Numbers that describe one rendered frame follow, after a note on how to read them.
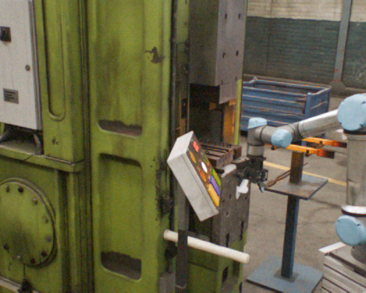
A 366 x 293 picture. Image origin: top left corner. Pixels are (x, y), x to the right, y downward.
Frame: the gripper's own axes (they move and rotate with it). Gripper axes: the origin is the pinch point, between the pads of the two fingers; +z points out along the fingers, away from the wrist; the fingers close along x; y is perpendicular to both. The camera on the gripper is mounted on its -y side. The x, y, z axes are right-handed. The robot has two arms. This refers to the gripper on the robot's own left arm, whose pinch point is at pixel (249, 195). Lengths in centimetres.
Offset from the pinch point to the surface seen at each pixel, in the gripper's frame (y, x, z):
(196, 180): 6.6, -34.0, -15.7
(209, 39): -39, 4, -65
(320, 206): -119, 198, 94
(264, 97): -313, 304, 35
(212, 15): -38, 5, -75
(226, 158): -42.6, 21.6, -1.8
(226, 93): -40, 17, -38
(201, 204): 8.3, -32.1, -6.0
